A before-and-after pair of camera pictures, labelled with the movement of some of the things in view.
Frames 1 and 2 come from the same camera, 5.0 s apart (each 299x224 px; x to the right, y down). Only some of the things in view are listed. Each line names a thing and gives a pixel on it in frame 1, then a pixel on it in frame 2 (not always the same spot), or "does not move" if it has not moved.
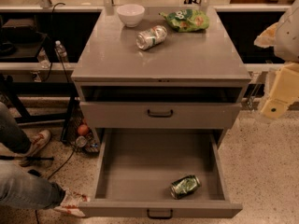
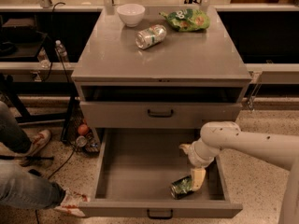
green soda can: (184, 187) does not move
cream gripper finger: (267, 37) to (197, 177)
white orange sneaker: (41, 139) does not move
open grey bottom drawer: (162, 173) does not move
